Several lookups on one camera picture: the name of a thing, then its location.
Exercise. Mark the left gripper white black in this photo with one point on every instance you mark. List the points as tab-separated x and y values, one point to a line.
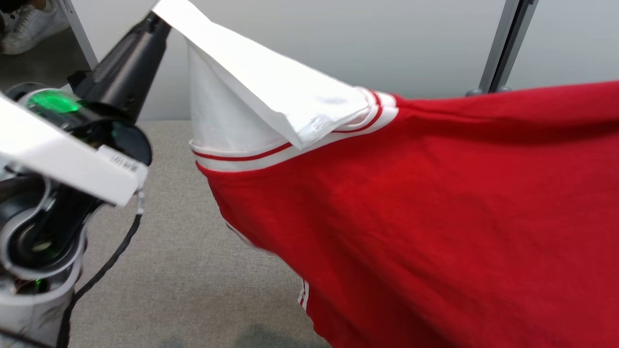
72	159

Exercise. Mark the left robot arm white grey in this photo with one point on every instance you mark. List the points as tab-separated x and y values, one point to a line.
34	241

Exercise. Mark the red white jersey shirt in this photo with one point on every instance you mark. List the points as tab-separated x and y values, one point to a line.
435	203

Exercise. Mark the white sneaker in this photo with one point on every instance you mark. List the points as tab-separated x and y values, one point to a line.
34	26

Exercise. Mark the dark trouser leg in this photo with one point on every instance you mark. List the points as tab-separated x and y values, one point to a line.
12	4

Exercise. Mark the grey partition post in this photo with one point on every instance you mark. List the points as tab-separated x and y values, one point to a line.
518	43
498	43
81	34

